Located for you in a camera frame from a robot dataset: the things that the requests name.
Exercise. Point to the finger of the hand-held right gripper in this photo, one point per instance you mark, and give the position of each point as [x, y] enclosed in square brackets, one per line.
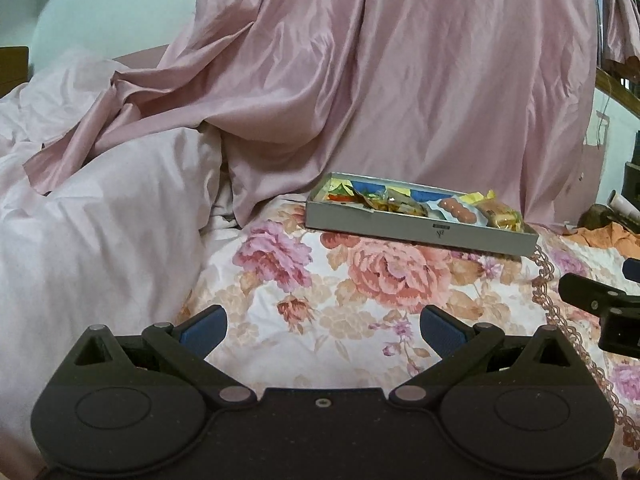
[632, 267]
[595, 292]

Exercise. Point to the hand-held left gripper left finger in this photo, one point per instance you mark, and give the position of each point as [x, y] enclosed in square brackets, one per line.
[205, 332]

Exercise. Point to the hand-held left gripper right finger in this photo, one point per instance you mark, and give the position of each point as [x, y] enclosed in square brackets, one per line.
[442, 332]

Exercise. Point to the grey tray box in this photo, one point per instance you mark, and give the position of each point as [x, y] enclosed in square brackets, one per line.
[400, 232]

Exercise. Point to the sandwich bread packet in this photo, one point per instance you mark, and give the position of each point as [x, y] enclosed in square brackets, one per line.
[500, 216]

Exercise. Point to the orange sausage packet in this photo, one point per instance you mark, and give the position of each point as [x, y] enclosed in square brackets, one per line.
[457, 210]

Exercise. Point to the gold snack packet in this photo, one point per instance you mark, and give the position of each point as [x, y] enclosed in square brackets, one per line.
[395, 202]

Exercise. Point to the red snack packet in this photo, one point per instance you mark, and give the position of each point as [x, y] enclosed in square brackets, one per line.
[340, 194]

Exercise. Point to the orange cloth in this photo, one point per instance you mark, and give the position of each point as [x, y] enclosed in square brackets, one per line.
[607, 236]

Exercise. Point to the white paper roll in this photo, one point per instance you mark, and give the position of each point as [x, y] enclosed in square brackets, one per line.
[625, 205]

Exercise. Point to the dark wooden furniture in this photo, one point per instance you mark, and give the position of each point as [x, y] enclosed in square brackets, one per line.
[632, 170]

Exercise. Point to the floral bed sheet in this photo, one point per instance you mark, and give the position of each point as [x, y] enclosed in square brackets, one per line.
[350, 285]

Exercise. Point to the assorted snack packets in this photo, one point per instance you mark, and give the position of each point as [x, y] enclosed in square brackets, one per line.
[430, 194]

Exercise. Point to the white duvet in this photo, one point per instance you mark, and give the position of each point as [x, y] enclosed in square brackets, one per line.
[90, 240]

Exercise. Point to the tied pink curtain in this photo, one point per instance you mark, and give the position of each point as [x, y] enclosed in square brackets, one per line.
[622, 10]

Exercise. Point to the large pink curtain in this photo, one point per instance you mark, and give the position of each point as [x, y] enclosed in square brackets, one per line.
[400, 75]

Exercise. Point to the wooden headboard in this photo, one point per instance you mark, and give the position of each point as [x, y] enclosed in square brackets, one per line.
[12, 72]

